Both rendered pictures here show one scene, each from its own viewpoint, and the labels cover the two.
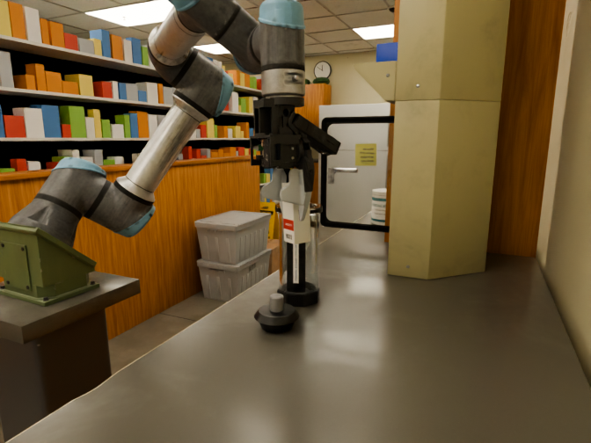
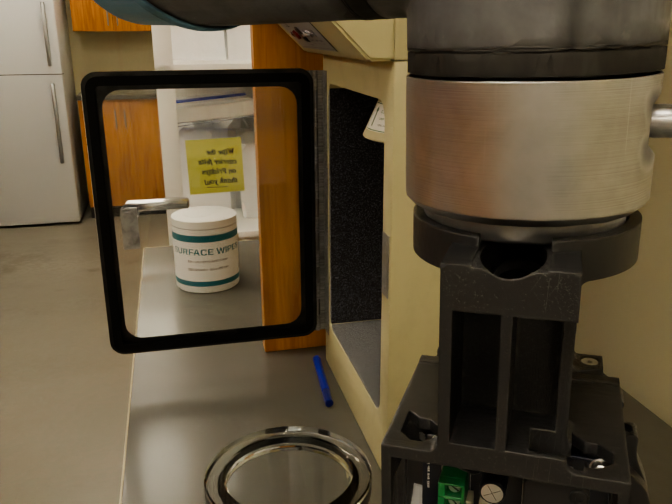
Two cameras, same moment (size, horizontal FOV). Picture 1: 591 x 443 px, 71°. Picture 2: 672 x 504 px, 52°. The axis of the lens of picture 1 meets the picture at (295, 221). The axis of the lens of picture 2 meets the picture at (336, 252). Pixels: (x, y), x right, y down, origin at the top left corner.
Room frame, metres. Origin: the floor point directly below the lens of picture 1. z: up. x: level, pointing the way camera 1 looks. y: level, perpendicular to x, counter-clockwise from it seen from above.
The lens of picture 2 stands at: (0.61, 0.20, 1.44)
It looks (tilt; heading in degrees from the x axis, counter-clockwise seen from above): 18 degrees down; 322
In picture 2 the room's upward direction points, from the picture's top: straight up
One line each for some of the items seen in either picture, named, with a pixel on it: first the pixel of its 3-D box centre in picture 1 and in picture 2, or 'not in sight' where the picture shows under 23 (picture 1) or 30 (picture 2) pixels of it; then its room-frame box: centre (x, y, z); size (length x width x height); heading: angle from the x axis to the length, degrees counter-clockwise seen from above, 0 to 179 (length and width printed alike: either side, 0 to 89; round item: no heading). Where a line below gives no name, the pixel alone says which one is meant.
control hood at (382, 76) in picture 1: (387, 88); (302, 10); (1.28, -0.27, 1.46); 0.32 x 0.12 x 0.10; 156
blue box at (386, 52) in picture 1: (395, 61); not in sight; (1.37, -0.31, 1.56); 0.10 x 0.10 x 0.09; 66
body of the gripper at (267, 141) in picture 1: (280, 134); (512, 386); (0.74, 0.03, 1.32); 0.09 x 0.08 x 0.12; 124
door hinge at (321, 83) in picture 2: not in sight; (320, 209); (1.39, -0.38, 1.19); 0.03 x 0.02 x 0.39; 156
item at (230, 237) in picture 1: (235, 236); not in sight; (3.46, 0.52, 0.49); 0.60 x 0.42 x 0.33; 156
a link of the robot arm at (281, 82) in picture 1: (284, 86); (535, 147); (0.74, 0.02, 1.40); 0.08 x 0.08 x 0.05
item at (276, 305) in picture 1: (276, 310); not in sight; (0.78, 0.04, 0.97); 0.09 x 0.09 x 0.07
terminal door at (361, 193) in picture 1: (361, 174); (209, 215); (1.46, -0.23, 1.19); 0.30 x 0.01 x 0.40; 65
